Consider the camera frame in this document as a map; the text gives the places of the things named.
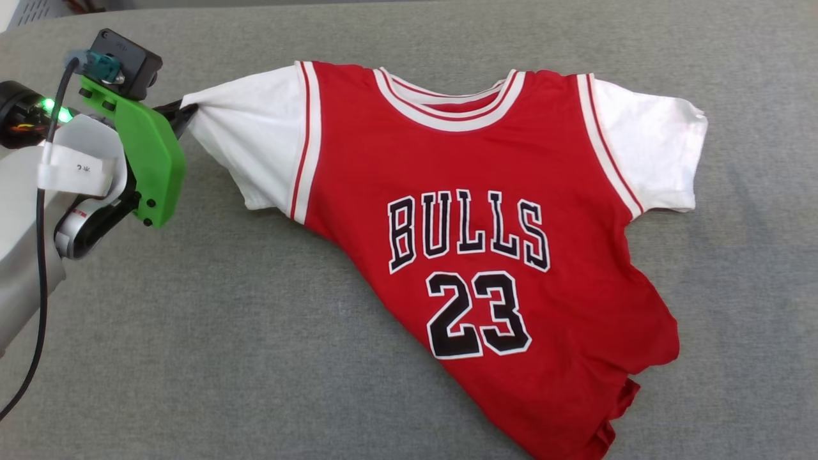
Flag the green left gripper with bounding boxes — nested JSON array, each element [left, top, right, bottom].
[[54, 75, 199, 259]]

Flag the red Bulls jersey white sleeves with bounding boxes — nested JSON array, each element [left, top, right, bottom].
[[181, 59, 709, 460]]

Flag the white paper label tag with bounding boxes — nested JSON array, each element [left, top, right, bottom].
[[37, 115, 128, 199]]

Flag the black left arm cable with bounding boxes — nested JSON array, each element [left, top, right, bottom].
[[0, 51, 122, 422]]

